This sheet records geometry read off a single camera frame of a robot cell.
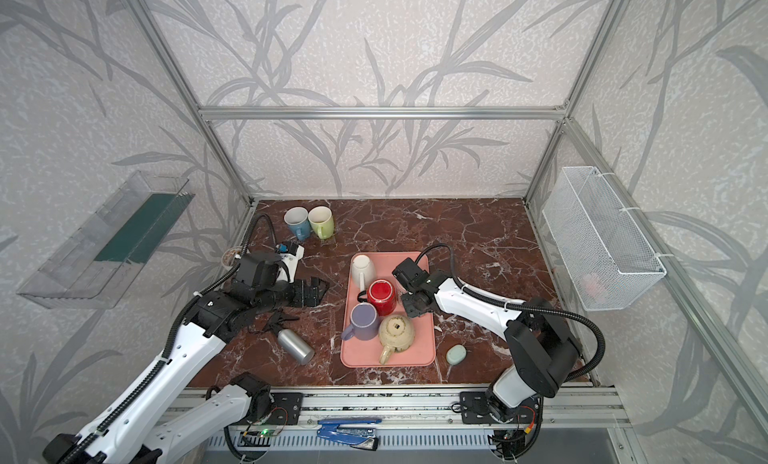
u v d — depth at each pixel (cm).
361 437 69
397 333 77
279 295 60
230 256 105
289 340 82
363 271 90
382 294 85
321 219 105
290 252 65
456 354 81
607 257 61
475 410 74
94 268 64
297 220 103
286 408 73
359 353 83
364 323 80
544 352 43
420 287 64
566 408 75
